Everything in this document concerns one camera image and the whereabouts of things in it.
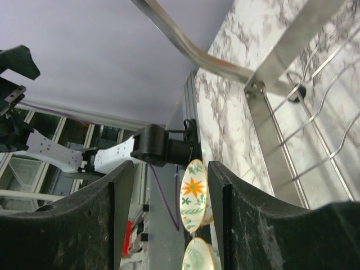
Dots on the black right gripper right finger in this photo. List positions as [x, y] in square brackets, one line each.
[258, 231]

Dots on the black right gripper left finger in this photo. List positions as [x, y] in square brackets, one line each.
[84, 230]

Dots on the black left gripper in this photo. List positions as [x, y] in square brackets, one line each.
[19, 60]

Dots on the orange flower bowl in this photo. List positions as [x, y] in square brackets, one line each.
[194, 197]
[199, 255]

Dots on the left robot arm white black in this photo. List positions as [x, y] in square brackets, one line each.
[152, 144]

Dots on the stainless steel dish rack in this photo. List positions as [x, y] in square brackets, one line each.
[277, 96]

